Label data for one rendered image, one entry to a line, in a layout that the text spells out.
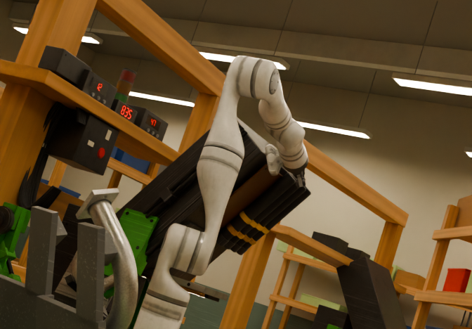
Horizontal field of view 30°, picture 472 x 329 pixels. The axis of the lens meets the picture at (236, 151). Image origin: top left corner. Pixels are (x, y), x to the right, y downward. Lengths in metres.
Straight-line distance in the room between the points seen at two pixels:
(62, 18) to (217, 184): 0.94
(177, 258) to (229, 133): 0.29
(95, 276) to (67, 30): 1.62
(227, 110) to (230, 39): 9.86
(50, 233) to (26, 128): 1.37
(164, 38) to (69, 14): 0.51
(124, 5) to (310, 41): 8.37
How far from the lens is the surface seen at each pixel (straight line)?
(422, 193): 12.11
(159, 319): 1.85
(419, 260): 11.89
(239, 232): 2.69
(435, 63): 10.30
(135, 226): 2.56
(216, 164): 1.89
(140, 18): 2.94
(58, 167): 7.74
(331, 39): 11.00
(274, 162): 2.42
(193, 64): 3.26
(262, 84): 1.95
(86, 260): 1.13
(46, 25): 2.63
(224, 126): 1.92
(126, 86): 2.98
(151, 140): 2.90
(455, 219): 6.63
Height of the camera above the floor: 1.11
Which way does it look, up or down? 9 degrees up
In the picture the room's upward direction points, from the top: 19 degrees clockwise
